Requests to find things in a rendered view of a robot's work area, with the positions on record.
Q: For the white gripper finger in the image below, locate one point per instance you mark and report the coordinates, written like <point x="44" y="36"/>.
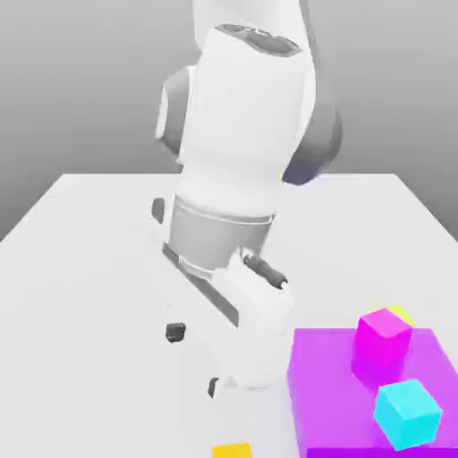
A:
<point x="214" y="387"/>
<point x="175" y="332"/>

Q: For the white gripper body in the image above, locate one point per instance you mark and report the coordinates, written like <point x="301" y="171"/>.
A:
<point x="259" y="322"/>

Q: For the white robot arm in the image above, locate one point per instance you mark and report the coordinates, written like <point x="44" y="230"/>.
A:
<point x="243" y="125"/>

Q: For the small golden yellow cube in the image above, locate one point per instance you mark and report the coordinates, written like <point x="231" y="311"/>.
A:
<point x="232" y="451"/>

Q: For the small magenta cube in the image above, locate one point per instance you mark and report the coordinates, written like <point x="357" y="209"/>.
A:
<point x="381" y="354"/>

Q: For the small lemon yellow cube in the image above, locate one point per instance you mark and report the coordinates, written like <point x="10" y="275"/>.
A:
<point x="402" y="313"/>

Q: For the small cyan cube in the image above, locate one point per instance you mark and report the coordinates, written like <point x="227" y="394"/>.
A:
<point x="408" y="415"/>

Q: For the large purple box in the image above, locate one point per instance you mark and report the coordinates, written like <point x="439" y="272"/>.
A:
<point x="322" y="393"/>

